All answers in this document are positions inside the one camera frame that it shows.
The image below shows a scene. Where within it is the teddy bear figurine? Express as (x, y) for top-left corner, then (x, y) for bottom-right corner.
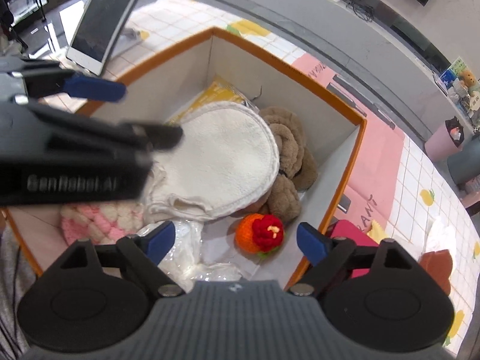
(459, 68), (478, 90)

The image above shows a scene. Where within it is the yellow cloth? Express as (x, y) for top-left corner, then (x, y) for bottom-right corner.
(366, 220), (390, 244)

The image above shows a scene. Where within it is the red Wonderlab box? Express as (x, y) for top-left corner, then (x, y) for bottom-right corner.
(322, 219), (379, 283)

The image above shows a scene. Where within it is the brown plush toy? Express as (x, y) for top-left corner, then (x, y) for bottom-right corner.
(233, 106), (318, 224)

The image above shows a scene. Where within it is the grey trash can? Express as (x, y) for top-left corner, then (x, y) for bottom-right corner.
(447, 140), (480, 185)

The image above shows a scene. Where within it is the clear plastic item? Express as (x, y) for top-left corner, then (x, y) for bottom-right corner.
(157, 219), (242, 293)

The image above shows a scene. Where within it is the pink white crochet item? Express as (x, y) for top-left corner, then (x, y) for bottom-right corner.
(60, 202), (144, 245)

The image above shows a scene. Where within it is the white tablet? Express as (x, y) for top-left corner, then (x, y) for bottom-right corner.
(66, 0), (137, 76)

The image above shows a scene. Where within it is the pink waste bin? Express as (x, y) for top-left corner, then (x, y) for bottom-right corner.
(425, 116), (465, 163)

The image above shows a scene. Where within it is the brown felt piece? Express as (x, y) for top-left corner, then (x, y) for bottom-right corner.
(419, 250), (453, 295)

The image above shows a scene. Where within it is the orange crochet fruit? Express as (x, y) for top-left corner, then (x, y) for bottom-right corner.
(234, 214), (285, 258)

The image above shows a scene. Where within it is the orange cardboard box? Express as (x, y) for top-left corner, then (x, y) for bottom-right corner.
(1, 28), (366, 289)

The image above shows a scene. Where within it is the white round cloth bag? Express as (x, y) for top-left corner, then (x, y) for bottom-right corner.
(142, 102), (280, 223)

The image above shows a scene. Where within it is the lemon pattern tablecloth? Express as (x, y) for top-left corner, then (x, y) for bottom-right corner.
(37, 0), (480, 357)

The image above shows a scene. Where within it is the yellow snack package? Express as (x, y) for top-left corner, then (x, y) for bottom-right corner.
(168, 75), (260, 125)

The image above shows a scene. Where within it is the pink paper mat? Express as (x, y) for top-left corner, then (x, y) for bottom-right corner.
(290, 52), (408, 233)

